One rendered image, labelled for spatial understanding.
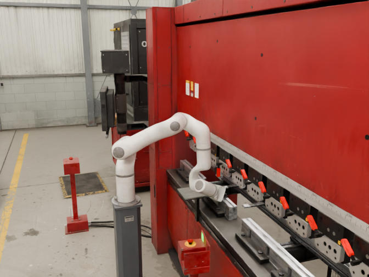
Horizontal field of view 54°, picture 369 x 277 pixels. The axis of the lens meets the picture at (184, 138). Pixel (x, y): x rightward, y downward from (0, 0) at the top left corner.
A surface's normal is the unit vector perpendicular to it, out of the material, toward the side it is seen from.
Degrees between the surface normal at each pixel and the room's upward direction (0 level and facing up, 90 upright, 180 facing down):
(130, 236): 90
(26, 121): 90
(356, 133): 90
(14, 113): 90
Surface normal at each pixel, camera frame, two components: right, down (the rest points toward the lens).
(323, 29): -0.95, 0.08
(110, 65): 0.15, 0.25
